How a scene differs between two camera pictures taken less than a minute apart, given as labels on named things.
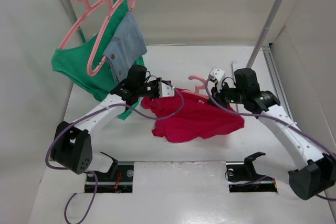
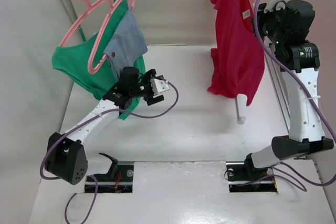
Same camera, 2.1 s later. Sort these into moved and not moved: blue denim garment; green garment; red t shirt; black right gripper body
Moved: black right gripper body; red t shirt
Not moved: green garment; blue denim garment
